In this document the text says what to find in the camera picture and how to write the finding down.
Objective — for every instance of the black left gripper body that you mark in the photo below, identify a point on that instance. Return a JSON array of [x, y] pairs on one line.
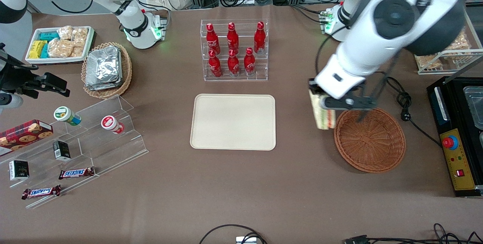
[[312, 84]]

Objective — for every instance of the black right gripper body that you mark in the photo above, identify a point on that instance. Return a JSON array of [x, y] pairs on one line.
[[18, 76]]

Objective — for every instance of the triangle sandwich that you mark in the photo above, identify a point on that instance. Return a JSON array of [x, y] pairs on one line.
[[324, 118]]

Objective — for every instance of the arm base connector block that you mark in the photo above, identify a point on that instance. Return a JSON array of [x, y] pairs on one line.
[[325, 19], [160, 25]]

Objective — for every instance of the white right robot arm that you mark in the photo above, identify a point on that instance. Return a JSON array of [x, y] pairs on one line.
[[132, 17]]

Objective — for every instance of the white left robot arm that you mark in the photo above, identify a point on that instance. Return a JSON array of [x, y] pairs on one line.
[[377, 36]]

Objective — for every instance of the white rectangular snack tray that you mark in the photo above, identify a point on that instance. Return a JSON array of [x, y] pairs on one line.
[[32, 36]]

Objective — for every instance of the oval tan wicker basket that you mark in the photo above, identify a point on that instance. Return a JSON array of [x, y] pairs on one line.
[[126, 70]]

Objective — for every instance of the round brown wicker basket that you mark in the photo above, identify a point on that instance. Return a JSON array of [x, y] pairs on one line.
[[369, 142]]

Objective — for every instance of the beige plastic tray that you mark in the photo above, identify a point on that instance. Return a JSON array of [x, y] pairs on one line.
[[233, 122]]

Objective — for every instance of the green lid yogurt cup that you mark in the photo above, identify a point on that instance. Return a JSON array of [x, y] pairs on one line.
[[65, 115]]

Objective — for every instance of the small teal snack pack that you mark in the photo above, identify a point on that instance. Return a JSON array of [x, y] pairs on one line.
[[45, 51]]

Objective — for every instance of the clear bag of puffed snacks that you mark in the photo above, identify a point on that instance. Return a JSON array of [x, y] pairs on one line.
[[80, 36], [65, 32], [60, 48], [77, 51]]

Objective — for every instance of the yellow snack pack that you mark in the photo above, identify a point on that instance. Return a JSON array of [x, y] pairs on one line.
[[37, 49]]

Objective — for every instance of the red tartan cookie box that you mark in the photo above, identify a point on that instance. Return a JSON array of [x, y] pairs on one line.
[[22, 136]]

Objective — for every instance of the long teal snack pack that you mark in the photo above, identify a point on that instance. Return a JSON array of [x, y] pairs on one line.
[[49, 36]]

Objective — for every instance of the clear acrylic bottle rack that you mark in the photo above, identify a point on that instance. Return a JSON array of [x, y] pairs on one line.
[[260, 68]]

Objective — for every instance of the red lid yogurt cup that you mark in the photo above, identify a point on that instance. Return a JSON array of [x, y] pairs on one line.
[[110, 123]]

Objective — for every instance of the small black carton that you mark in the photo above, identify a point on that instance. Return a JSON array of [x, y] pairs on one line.
[[19, 170], [61, 150]]

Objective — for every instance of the red cola bottle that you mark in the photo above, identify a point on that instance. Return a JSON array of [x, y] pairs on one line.
[[212, 40], [233, 39], [249, 63], [259, 40], [215, 66], [233, 65]]

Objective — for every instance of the clear acrylic step display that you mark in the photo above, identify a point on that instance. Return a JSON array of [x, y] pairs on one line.
[[94, 149]]

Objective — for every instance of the snickers chocolate bar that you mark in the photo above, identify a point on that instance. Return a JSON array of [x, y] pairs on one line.
[[41, 192], [77, 173]]

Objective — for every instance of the wrapped bread pack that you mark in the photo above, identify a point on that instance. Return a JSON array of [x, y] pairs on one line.
[[428, 61], [458, 43]]

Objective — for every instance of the red emergency stop button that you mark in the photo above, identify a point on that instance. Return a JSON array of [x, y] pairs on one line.
[[449, 143]]

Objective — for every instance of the clear plastic food container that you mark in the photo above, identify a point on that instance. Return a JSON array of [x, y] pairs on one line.
[[476, 108]]

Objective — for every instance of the black appliance with yellow panel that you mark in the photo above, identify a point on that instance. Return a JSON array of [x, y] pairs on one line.
[[458, 168]]

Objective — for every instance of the small grey device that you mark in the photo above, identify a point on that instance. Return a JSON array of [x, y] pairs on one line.
[[246, 240]]

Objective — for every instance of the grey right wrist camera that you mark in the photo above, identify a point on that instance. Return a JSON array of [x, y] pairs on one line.
[[9, 100]]

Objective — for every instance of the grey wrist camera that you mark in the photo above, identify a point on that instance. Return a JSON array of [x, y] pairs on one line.
[[9, 100], [351, 103]]

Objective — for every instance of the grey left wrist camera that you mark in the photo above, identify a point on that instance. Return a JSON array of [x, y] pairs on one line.
[[351, 103]]

